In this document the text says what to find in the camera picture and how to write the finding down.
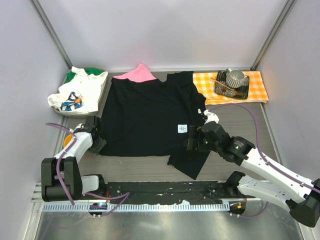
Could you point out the orange checkered cloth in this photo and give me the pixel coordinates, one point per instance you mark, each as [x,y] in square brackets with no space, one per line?
[206,86]

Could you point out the pink folded towel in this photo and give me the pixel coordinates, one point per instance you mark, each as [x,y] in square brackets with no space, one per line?
[138,75]

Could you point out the black t shirt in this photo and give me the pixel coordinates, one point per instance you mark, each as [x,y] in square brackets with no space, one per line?
[153,118]

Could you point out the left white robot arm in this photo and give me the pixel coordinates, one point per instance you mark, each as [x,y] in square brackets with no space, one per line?
[60,175]

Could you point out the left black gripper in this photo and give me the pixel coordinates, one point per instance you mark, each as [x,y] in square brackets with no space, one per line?
[97,135]

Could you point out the white printed t shirt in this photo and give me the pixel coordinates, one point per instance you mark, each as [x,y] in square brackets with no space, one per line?
[75,92]

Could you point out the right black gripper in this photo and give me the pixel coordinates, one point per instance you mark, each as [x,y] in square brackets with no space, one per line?
[193,138]

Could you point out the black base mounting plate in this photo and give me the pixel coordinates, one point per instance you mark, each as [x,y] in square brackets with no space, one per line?
[171,192]

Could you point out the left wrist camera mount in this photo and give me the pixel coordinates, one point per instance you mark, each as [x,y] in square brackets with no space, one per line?
[78,127]

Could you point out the green t shirt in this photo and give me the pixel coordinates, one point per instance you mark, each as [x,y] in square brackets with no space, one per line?
[89,70]

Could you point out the orange plastic bowl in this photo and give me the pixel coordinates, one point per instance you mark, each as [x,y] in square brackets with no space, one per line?
[67,140]

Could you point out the black floral square plate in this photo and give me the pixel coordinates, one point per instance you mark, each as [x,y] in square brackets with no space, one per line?
[220,90]

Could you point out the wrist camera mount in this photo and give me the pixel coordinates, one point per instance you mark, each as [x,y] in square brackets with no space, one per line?
[78,127]
[209,116]

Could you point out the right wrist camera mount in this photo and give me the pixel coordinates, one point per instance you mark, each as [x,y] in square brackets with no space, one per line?
[209,116]

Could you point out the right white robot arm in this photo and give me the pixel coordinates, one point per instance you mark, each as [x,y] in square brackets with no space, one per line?
[298,195]

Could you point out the grey laundry basket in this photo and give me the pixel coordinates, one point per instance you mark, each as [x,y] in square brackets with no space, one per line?
[100,97]

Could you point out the white slotted cable duct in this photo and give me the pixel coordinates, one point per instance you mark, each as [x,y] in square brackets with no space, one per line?
[95,207]

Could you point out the gold chopstick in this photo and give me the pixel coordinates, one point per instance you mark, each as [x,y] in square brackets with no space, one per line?
[227,87]

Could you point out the grey striped ceramic cup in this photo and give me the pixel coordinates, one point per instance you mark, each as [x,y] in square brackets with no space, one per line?
[235,78]

